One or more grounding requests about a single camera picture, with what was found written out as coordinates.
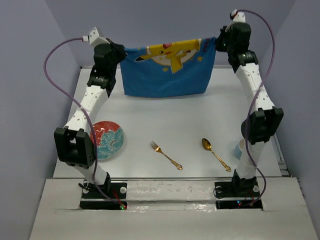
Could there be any red and blue ceramic plate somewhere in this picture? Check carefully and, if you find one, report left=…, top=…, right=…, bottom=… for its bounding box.
left=93, top=121, right=125, bottom=162

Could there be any blue cartoon placemat cloth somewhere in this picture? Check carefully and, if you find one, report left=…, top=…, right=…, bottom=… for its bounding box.
left=120, top=37, right=216, bottom=98

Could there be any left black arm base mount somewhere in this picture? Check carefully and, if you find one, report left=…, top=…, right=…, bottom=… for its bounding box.
left=78, top=180, right=128, bottom=210

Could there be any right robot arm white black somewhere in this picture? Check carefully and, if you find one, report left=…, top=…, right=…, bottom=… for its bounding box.
left=214, top=22, right=284, bottom=199

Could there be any blue paper cup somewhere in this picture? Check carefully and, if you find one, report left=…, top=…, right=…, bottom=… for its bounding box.
left=233, top=139, right=245, bottom=160

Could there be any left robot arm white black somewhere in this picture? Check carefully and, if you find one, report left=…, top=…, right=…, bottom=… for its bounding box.
left=54, top=38, right=126, bottom=198

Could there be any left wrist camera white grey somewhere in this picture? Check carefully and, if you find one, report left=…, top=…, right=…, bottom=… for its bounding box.
left=88, top=27, right=109, bottom=48

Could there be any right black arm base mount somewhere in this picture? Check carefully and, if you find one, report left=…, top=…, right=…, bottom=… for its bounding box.
left=212, top=181, right=263, bottom=210

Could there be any gold spoon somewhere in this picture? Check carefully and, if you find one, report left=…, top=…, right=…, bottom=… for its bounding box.
left=201, top=138, right=232, bottom=173

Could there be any gold fork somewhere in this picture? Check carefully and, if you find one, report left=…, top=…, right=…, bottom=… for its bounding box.
left=150, top=141, right=183, bottom=171

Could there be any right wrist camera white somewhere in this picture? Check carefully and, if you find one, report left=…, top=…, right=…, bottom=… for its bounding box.
left=224, top=9, right=246, bottom=32

